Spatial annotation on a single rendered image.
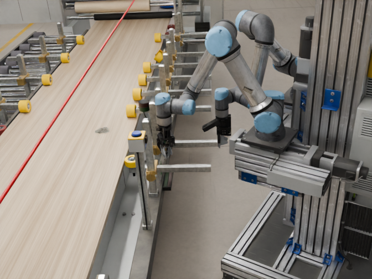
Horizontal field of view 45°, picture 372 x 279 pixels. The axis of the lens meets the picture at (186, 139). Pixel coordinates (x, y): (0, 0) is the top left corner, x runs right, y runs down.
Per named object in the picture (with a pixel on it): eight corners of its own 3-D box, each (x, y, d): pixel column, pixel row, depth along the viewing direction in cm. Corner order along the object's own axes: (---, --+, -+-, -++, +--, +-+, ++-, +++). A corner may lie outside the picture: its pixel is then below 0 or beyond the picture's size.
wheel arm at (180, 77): (211, 78, 319) (211, 73, 317) (211, 80, 316) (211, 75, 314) (142, 80, 322) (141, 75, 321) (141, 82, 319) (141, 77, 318)
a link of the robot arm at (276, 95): (284, 112, 222) (285, 87, 215) (282, 124, 211) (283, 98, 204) (260, 110, 225) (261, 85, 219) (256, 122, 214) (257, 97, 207)
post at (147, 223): (153, 223, 221) (144, 145, 198) (151, 230, 216) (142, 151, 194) (143, 223, 221) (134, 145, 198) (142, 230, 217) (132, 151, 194)
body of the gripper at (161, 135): (161, 150, 222) (159, 129, 216) (157, 141, 229) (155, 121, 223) (176, 147, 224) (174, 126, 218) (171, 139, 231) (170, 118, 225)
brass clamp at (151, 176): (159, 167, 243) (158, 159, 240) (156, 181, 231) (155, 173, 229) (148, 167, 243) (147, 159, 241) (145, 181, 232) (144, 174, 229)
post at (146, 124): (158, 195, 244) (149, 117, 220) (156, 199, 241) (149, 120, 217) (151, 195, 244) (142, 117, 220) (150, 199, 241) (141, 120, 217)
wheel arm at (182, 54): (211, 55, 362) (211, 51, 360) (211, 56, 359) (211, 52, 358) (167, 56, 364) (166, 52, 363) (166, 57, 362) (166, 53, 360)
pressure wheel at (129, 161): (135, 169, 246) (133, 151, 240) (144, 175, 240) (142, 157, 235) (123, 176, 241) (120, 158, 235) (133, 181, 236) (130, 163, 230)
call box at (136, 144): (147, 145, 199) (145, 130, 196) (145, 153, 193) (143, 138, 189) (132, 145, 200) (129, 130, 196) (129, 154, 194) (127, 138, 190)
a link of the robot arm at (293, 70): (304, 86, 248) (306, 63, 241) (287, 79, 257) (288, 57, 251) (319, 81, 253) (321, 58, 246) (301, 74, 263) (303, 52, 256)
